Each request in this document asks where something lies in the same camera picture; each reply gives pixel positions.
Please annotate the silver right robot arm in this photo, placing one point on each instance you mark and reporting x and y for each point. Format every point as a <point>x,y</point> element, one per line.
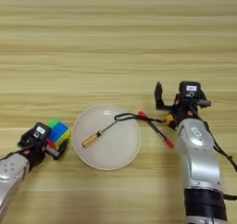
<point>197,159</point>

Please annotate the multicoloured puzzle cube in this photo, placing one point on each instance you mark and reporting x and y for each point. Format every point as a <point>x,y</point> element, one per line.
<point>60,132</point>

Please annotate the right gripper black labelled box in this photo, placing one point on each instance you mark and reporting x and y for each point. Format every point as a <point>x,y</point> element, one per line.
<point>189,90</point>

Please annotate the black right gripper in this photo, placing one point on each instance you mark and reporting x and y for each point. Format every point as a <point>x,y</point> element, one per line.
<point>188,109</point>

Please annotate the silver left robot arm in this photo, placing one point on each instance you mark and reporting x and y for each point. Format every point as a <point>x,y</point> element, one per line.
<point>12,172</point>

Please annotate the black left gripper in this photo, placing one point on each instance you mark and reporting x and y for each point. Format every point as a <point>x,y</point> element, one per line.
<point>37,150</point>

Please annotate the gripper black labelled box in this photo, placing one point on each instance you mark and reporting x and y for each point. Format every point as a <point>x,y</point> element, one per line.
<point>189,90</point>
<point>40,132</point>

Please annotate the red and black pen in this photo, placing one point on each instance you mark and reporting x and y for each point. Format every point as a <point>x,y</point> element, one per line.
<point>154,127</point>

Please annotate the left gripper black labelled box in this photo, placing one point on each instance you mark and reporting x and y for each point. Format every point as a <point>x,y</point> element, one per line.
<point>40,132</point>

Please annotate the yellow tape measure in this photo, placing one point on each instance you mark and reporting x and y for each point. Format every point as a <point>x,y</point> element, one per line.
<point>169,118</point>

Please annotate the round white plate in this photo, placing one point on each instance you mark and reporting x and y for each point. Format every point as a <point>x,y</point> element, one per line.
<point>117,147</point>

